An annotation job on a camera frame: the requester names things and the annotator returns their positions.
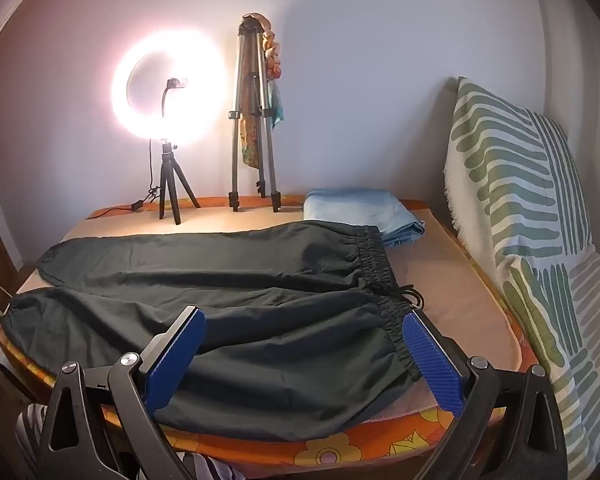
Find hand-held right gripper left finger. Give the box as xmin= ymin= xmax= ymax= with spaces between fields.
xmin=30 ymin=305 xmax=207 ymax=480

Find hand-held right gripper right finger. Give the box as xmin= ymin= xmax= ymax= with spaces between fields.
xmin=402 ymin=307 xmax=568 ymax=480

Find dark green pants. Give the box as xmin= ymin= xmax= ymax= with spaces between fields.
xmin=7 ymin=220 xmax=426 ymax=443

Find orange floral tablecloth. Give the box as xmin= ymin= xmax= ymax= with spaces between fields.
xmin=0 ymin=195 xmax=536 ymax=468

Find folded light blue cloth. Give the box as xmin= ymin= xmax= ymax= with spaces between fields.
xmin=302 ymin=188 xmax=426 ymax=248

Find green patterned white cushion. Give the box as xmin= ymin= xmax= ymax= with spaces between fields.
xmin=442 ymin=76 xmax=600 ymax=480

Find black gooseneck phone holder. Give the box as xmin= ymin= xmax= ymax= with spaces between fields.
xmin=161 ymin=77 xmax=190 ymax=126

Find tall silver tripod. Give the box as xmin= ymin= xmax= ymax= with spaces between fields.
xmin=227 ymin=15 xmax=282 ymax=213

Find colourful patterned scarf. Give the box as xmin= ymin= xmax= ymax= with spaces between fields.
xmin=244 ymin=11 xmax=287 ymax=171

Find black cable with switch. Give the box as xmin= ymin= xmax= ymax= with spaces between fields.
xmin=86 ymin=140 xmax=163 ymax=221

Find white ring light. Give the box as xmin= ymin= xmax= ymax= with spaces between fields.
xmin=111 ymin=30 xmax=227 ymax=142

